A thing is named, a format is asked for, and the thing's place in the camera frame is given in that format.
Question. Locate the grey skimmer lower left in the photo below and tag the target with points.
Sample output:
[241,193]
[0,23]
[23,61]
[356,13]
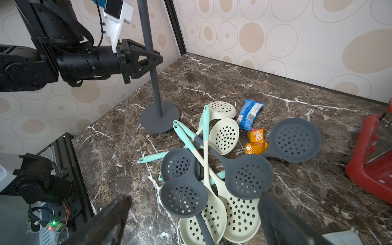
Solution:
[177,162]

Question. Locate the grey skimmer mint handle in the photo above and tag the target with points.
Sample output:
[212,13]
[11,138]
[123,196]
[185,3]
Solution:
[184,196]

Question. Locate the cream skimmer near packets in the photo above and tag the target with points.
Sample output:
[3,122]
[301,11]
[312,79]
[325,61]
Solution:
[223,137]

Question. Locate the grey skimmer far right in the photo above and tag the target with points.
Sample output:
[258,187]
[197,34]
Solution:
[293,140]

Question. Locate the grey utensil rack stand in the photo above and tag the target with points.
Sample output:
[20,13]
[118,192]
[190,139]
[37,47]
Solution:
[159,117]

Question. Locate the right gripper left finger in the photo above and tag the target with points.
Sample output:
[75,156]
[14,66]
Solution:
[105,228]

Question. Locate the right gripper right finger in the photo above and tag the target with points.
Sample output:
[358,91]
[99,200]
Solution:
[282,226]

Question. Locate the grey skimmer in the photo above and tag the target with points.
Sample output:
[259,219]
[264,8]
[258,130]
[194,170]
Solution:
[177,162]
[293,140]
[246,177]

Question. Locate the grey skimmer centre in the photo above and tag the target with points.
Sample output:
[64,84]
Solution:
[246,177]

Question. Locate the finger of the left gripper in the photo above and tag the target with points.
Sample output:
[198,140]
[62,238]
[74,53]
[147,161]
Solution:
[138,50]
[140,68]

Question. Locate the cream skimmer upper left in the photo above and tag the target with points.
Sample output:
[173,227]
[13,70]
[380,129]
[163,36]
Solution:
[223,111]

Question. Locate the orange snack packet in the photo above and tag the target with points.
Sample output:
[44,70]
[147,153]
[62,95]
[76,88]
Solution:
[257,144]

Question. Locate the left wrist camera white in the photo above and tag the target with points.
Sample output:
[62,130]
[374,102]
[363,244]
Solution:
[115,14]

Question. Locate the red silver toaster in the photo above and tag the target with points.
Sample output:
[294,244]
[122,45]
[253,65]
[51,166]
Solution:
[374,175]

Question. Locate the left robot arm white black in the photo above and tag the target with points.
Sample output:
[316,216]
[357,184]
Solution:
[65,49]

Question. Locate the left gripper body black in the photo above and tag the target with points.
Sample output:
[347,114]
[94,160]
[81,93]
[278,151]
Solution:
[128,54]

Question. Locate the cream skimmer mint handle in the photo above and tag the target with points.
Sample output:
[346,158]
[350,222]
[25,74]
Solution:
[243,220]
[208,227]

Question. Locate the blue snack packet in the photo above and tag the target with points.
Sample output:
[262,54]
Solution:
[248,114]

